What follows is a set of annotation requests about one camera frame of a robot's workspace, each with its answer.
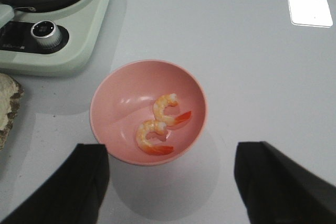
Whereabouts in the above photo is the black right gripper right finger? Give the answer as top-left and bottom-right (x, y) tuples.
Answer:
(234, 142), (335, 223)

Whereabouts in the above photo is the bread slice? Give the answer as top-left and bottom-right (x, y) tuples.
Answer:
(1, 73), (24, 150)

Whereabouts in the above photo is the right silver control knob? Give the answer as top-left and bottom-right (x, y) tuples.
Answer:
(30, 20), (62, 49)

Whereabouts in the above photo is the mint green breakfast maker base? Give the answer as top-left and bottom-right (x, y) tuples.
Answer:
(1, 0), (109, 76)

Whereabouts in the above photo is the pink bowl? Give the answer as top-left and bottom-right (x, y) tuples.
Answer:
(89, 60), (207, 166)

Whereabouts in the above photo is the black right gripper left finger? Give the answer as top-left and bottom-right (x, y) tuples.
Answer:
(2, 144), (109, 223)

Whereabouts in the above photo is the cooked shrimp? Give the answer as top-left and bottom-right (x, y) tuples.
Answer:
(153, 93), (192, 126)
(135, 120), (174, 155)

